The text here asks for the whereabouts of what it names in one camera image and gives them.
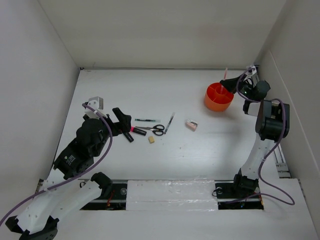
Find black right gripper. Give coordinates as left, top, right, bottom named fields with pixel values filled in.
left=220, top=72, right=254, bottom=100

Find red translucent highlighter pen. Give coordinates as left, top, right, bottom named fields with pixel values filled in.
left=220, top=67, right=228, bottom=94

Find green gel pen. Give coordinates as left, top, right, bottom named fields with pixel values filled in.
left=134, top=118, right=161, bottom=123

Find black gel pen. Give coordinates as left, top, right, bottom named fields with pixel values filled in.
left=163, top=112, right=175, bottom=135

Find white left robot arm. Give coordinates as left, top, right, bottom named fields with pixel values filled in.
left=0, top=103, right=132, bottom=240

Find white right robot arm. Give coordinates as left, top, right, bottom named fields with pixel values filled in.
left=212, top=73, right=290, bottom=200

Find pink capped black highlighter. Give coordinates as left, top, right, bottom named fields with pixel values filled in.
left=130, top=126, right=147, bottom=136

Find blue capped black highlighter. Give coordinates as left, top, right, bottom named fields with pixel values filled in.
left=122, top=132, right=134, bottom=143

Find orange round compartment container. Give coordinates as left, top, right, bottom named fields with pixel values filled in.
left=204, top=82, right=234, bottom=112

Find tan eraser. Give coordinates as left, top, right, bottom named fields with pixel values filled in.
left=148, top=136, right=155, bottom=144

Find pink pencil sharpener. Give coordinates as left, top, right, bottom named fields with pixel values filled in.
left=185, top=119, right=198, bottom=132

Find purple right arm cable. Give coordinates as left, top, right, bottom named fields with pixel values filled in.
left=236, top=69, right=296, bottom=206

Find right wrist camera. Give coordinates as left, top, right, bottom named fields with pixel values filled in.
left=246, top=64, right=259, bottom=82

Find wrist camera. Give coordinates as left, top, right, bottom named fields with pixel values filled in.
left=84, top=96, right=104, bottom=119
left=246, top=64, right=259, bottom=82

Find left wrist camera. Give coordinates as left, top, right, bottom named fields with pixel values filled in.
left=84, top=96, right=104, bottom=119

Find black handled scissors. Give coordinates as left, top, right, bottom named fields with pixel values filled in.
left=136, top=124, right=165, bottom=136

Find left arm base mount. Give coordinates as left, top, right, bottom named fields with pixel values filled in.
left=79, top=172, right=128, bottom=211

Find aluminium rail right side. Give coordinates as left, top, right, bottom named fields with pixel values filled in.
left=253, top=65, right=292, bottom=179

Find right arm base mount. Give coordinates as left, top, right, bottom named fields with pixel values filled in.
left=211, top=170, right=264, bottom=210

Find front metal rail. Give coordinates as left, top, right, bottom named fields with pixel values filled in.
left=72, top=177, right=251, bottom=208

